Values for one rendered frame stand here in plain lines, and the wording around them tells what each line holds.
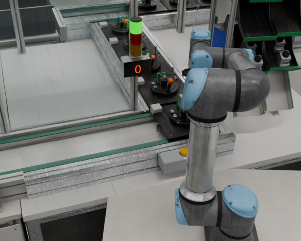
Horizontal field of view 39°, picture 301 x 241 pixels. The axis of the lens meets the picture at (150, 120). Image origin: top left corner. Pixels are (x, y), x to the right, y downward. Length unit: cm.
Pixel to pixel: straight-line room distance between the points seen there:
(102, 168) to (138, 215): 24
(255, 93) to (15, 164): 105
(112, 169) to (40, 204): 31
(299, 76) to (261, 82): 168
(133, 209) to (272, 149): 72
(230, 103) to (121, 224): 69
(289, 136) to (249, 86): 99
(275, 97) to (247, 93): 90
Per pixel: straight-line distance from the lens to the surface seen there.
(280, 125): 217
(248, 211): 137
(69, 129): 190
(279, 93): 205
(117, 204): 167
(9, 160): 184
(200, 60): 150
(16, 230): 176
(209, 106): 114
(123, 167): 173
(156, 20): 299
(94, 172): 170
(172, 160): 170
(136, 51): 177
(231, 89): 113
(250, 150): 197
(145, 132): 191
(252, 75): 117
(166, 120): 190
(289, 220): 171
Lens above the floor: 208
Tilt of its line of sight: 36 degrees down
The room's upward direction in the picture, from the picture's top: 2 degrees clockwise
